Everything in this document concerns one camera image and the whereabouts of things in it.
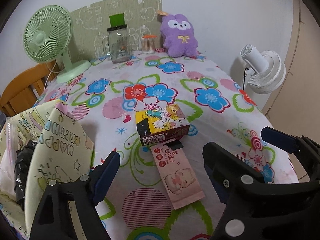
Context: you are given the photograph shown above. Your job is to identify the pink wet wipes pack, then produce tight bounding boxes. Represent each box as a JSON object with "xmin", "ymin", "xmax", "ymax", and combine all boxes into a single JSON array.
[{"xmin": 150, "ymin": 139, "xmax": 205, "ymax": 210}]

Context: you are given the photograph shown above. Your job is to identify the black plastic bag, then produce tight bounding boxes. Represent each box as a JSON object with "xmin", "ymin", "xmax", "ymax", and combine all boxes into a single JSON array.
[{"xmin": 14, "ymin": 140, "xmax": 37, "ymax": 211}]

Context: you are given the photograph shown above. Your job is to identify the cartoon tissue box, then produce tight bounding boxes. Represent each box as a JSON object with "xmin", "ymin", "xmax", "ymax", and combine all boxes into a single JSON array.
[{"xmin": 135, "ymin": 104, "xmax": 190, "ymax": 146}]

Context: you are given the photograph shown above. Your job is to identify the clear pink packet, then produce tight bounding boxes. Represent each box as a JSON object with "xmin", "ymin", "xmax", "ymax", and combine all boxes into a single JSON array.
[{"xmin": 1, "ymin": 119, "xmax": 27, "ymax": 201}]

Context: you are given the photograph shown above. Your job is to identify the yellow fabric storage box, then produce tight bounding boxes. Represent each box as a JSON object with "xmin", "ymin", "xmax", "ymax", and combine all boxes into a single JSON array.
[{"xmin": 1, "ymin": 100, "xmax": 94, "ymax": 239}]

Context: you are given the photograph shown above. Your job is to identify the floral tablecloth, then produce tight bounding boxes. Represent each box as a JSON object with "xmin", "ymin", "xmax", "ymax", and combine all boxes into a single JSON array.
[{"xmin": 37, "ymin": 49, "xmax": 298, "ymax": 239}]

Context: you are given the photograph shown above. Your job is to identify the white desk fan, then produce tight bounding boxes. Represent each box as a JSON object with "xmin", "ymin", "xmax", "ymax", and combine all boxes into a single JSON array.
[{"xmin": 240, "ymin": 44, "xmax": 286, "ymax": 94}]

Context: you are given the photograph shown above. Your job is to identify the wooden chair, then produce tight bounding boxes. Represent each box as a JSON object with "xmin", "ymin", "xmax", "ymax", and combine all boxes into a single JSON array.
[{"xmin": 1, "ymin": 60, "xmax": 58, "ymax": 117}]

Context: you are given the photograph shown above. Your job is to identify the purple plush bunny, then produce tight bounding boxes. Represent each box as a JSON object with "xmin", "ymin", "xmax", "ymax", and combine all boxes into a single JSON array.
[{"xmin": 160, "ymin": 14, "xmax": 199, "ymax": 57}]

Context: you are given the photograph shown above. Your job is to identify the cotton swab container orange lid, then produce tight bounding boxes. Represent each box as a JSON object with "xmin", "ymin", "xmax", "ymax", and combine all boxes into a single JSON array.
[{"xmin": 141, "ymin": 35, "xmax": 157, "ymax": 54}]

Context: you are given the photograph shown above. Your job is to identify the glass jar with green lid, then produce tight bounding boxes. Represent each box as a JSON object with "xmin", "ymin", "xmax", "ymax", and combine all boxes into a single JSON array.
[{"xmin": 104, "ymin": 13, "xmax": 131, "ymax": 63}]

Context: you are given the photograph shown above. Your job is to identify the green desk fan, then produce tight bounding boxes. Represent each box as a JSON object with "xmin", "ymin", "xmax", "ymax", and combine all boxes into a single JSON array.
[{"xmin": 23, "ymin": 5, "xmax": 91, "ymax": 83}]

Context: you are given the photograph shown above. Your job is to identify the green patterned cardboard panel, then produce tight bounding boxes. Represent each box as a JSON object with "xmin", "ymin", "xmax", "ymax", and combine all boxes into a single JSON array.
[{"xmin": 68, "ymin": 0, "xmax": 162, "ymax": 62}]

